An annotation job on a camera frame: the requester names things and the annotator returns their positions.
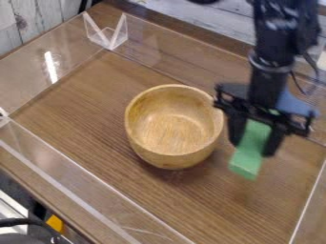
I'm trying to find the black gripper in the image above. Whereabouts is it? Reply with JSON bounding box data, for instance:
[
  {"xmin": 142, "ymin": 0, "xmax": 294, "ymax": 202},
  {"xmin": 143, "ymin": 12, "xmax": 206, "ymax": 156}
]
[{"xmin": 214, "ymin": 83, "xmax": 319, "ymax": 157}]

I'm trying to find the green rectangular block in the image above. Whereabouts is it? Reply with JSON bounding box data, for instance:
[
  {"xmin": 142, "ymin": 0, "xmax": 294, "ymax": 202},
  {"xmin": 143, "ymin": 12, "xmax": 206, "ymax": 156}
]
[{"xmin": 230, "ymin": 120, "xmax": 271, "ymax": 180}]

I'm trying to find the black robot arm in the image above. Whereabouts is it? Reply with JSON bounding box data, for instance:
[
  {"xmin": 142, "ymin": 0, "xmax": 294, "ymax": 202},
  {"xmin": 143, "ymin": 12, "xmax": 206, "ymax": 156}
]
[{"xmin": 214, "ymin": 0, "xmax": 321, "ymax": 156}]

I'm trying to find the brown wooden bowl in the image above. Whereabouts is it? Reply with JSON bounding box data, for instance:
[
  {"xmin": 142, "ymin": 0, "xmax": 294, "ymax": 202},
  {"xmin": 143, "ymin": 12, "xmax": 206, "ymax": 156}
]
[{"xmin": 123, "ymin": 84, "xmax": 224, "ymax": 170}]

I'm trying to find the yellow tag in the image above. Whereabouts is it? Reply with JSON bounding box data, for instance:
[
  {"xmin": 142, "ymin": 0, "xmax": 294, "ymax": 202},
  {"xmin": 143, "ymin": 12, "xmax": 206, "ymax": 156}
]
[{"xmin": 45, "ymin": 214, "xmax": 64, "ymax": 234}]

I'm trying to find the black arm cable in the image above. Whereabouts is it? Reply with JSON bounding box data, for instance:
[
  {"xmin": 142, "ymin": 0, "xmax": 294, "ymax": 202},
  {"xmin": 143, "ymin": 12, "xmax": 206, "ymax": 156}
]
[{"xmin": 290, "ymin": 51, "xmax": 326, "ymax": 96}]

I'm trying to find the clear acrylic corner bracket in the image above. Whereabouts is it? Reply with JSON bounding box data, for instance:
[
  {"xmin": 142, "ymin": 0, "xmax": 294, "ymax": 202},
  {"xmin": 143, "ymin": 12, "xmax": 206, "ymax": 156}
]
[{"xmin": 81, "ymin": 12, "xmax": 128, "ymax": 51}]

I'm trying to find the clear acrylic tray wall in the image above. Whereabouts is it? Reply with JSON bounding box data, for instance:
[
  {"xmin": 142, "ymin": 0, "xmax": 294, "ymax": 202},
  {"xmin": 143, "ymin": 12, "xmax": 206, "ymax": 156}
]
[{"xmin": 0, "ymin": 108, "xmax": 195, "ymax": 244}]

